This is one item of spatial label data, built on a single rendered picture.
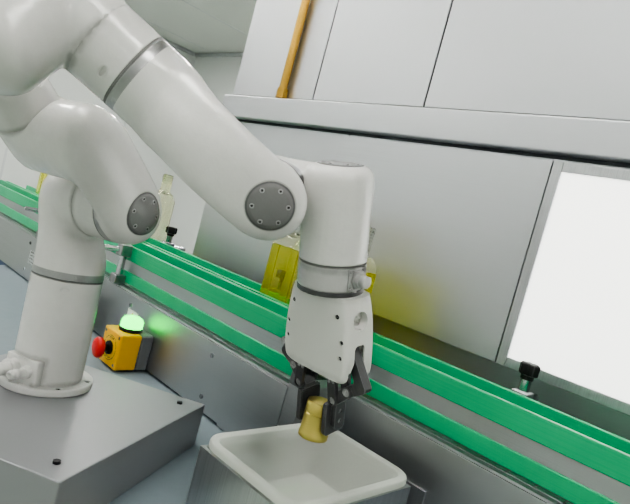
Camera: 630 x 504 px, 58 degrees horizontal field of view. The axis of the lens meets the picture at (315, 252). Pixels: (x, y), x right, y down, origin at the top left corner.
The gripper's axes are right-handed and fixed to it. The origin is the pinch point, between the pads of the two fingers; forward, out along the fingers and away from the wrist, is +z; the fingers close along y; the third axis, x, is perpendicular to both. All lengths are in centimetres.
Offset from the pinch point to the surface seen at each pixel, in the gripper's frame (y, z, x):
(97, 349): 56, 13, 2
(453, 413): -5.3, 6.0, -21.7
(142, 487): 16.2, 13.7, 14.1
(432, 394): -1.4, 4.9, -22.0
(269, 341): 24.2, 3.5, -12.7
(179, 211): 559, 102, -323
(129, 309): 65, 10, -9
